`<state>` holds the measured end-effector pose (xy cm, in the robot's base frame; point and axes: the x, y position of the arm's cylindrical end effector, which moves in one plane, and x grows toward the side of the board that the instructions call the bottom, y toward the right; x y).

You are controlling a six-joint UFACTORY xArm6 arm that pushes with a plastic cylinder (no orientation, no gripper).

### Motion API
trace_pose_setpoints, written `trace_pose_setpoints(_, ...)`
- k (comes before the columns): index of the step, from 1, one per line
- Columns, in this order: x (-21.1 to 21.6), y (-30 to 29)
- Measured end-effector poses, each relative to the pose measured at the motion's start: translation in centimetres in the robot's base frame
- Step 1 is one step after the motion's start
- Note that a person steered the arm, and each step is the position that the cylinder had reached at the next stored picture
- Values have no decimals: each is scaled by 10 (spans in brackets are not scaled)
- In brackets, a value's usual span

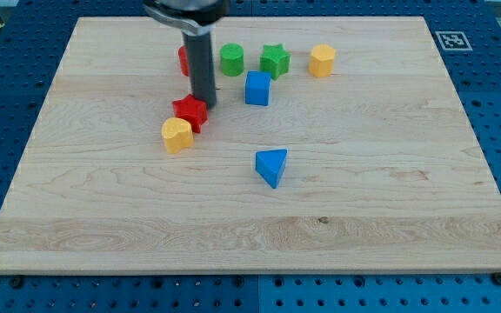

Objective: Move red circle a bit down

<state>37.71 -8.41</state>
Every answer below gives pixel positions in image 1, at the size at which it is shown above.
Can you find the red star block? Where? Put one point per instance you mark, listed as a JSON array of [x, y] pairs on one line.
[[192, 110]]

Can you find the light wooden board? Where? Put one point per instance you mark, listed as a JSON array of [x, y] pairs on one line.
[[383, 172]]

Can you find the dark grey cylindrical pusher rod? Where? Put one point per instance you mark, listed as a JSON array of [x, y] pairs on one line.
[[201, 68]]

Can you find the white fiducial marker tag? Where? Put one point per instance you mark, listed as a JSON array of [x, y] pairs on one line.
[[453, 40]]

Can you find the green cylinder block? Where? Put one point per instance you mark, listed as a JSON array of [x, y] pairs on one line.
[[232, 59]]

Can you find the red cylinder block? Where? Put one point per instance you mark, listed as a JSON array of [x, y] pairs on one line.
[[183, 61]]

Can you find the blue triangle block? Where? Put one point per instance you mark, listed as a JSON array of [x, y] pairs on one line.
[[270, 165]]

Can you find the yellow heart block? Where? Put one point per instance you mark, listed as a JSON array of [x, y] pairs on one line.
[[177, 134]]

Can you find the yellow hexagon block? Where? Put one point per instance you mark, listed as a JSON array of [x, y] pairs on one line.
[[322, 60]]

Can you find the green star block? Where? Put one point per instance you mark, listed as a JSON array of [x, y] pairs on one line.
[[275, 60]]

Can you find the blue cube block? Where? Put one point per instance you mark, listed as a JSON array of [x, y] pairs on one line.
[[257, 89]]

